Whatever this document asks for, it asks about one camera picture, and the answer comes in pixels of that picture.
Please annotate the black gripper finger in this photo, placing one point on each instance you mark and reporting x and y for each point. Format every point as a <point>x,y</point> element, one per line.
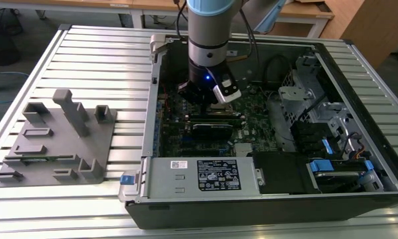
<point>208,109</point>

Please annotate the black RAM slot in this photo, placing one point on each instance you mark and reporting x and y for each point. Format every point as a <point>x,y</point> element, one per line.
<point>226,115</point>
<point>226,120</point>

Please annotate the black PC case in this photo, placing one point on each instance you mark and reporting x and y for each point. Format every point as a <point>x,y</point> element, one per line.
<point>219,214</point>

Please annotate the blue disk carrier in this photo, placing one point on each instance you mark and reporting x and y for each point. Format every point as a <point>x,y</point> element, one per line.
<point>320,165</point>

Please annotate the metal drive cage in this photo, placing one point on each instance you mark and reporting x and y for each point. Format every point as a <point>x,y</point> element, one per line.
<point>294,93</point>

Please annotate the silver chassis bracket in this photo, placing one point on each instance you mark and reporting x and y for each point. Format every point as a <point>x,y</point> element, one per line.
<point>335,112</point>

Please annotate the black round stool base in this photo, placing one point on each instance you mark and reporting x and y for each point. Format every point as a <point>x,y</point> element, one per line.
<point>5,56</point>

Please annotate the black disk bay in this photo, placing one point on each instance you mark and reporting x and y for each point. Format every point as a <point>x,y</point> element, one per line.
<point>311,134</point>

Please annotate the green RAM stick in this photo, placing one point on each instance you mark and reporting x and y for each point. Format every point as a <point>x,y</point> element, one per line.
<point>36,159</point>

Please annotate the grey power supply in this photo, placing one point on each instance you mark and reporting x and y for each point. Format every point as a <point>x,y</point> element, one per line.
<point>166,179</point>

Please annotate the black graphics card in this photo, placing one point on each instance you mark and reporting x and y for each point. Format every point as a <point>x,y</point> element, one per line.
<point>212,132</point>

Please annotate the black plastic shroud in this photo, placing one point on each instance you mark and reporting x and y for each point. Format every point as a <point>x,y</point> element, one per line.
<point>279,174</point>

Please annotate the grey case hinge latch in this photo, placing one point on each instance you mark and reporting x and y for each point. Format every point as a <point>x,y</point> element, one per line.
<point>158,41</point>

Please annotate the wooden cabinet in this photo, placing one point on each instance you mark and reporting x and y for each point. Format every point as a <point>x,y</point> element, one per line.
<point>379,25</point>

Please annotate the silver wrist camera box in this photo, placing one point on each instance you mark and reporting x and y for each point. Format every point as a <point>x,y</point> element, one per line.
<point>227,90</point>

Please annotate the pale blue teach pendant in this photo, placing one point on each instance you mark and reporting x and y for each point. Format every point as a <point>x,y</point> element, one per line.
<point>268,17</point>

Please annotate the silver hard disk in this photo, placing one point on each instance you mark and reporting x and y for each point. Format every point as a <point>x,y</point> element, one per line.
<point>335,175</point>

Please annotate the grey parts rack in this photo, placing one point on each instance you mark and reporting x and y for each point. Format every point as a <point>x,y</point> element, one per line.
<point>70,149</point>

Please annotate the blue plastic clip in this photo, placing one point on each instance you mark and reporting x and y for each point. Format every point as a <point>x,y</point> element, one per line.
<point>370,165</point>
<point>327,147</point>

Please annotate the green motherboard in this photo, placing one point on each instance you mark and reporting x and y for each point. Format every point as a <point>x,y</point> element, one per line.
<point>259,124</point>

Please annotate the small silver heatsink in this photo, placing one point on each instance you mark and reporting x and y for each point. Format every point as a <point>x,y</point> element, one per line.
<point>243,147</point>

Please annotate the black mesh bin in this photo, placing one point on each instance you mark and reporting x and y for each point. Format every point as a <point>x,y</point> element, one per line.
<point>3,25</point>

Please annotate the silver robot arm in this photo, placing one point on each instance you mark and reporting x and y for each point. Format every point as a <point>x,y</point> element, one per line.
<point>207,37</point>

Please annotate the CPU socket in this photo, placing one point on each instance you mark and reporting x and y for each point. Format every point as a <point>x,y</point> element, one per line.
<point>235,111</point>

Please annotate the blue case latch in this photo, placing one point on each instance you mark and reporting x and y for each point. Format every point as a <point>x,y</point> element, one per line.
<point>126,180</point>

